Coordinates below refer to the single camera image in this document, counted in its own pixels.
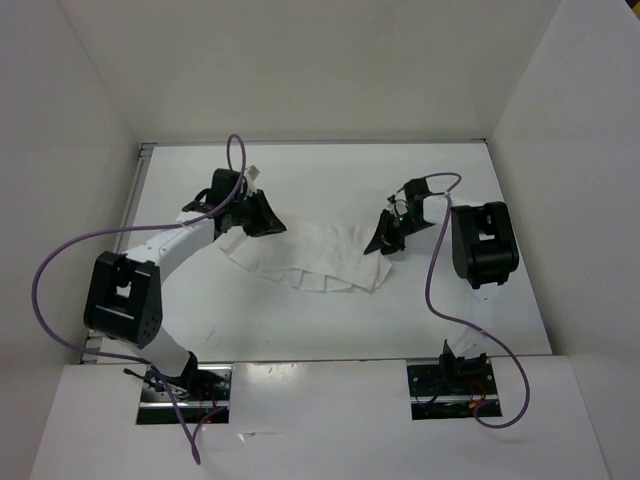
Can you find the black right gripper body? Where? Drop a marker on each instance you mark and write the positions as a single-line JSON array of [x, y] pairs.
[[413, 226]]

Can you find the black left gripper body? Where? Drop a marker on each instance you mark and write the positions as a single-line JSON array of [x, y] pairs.
[[237, 207]]

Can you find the white fabric skirt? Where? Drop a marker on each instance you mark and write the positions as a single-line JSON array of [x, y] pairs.
[[310, 256]]

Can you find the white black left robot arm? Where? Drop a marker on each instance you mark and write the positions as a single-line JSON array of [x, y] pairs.
[[124, 300]]

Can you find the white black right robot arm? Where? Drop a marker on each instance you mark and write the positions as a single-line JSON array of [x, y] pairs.
[[484, 254]]

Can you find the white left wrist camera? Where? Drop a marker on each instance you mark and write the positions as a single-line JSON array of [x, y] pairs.
[[250, 176]]

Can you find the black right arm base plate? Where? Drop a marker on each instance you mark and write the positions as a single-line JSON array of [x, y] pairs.
[[432, 399]]

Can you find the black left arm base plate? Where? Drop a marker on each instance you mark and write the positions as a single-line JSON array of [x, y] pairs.
[[211, 403]]

